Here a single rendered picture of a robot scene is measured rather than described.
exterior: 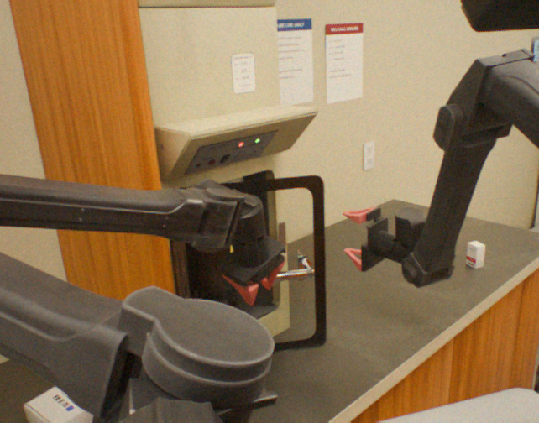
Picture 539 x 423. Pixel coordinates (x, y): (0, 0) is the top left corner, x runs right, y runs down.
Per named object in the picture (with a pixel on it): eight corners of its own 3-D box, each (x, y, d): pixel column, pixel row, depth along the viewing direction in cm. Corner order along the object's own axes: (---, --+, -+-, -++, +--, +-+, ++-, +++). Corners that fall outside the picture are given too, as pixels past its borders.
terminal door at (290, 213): (190, 364, 110) (169, 188, 97) (326, 344, 115) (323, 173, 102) (190, 367, 109) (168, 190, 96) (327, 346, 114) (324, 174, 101)
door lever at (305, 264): (266, 274, 106) (266, 263, 105) (311, 268, 107) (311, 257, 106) (271, 285, 101) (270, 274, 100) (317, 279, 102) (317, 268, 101)
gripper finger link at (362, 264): (353, 226, 123) (385, 236, 117) (354, 252, 126) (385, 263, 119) (335, 236, 119) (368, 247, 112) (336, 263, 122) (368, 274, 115)
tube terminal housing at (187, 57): (131, 341, 129) (76, 16, 103) (231, 294, 149) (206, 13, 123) (185, 385, 111) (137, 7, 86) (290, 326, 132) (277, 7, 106)
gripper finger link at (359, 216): (353, 199, 120) (385, 208, 114) (353, 227, 123) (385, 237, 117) (334, 208, 116) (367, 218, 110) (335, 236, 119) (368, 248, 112)
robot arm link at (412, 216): (412, 288, 100) (451, 275, 102) (410, 237, 95) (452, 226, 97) (384, 259, 111) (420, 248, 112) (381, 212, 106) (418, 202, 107)
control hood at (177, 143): (159, 179, 96) (152, 126, 92) (283, 148, 116) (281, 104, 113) (194, 190, 88) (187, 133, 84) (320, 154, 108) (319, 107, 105)
